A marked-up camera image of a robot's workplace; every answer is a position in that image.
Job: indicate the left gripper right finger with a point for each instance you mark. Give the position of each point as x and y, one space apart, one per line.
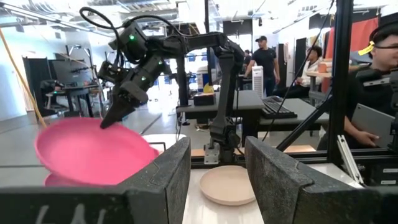
280 193

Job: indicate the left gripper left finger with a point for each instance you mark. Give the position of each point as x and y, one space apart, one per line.
168 186

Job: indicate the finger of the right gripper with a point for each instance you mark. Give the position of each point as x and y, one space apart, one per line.
116 112

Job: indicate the magenta plate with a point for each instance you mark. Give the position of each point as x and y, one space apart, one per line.
87 155

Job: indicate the grey-beige plate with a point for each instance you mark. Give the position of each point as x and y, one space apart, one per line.
224 186

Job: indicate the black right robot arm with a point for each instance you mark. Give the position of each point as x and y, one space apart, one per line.
205 40

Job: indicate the black workstation desk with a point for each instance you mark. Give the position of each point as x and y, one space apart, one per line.
74 93

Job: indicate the black box device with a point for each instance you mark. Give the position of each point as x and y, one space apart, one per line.
203 100

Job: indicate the small yellow object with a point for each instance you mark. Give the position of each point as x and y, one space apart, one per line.
209 89

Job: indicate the silver aluminium extrusion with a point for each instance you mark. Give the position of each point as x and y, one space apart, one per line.
349 158

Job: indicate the black keyboard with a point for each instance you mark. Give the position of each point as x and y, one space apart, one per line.
276 109

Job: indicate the grey desk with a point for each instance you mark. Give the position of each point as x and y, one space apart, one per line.
301 109
236 102

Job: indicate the person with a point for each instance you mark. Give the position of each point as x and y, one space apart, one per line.
247 57
264 62
370 90
311 70

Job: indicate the white tower appliance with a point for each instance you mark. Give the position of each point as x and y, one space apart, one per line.
257 82

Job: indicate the grey tablet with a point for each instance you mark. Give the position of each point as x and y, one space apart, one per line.
373 123

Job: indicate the yellow tape tag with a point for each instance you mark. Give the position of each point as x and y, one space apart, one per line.
367 49

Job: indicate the red curtain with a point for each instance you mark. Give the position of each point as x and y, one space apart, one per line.
360 34

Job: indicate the black metal frame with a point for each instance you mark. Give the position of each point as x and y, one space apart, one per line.
340 93

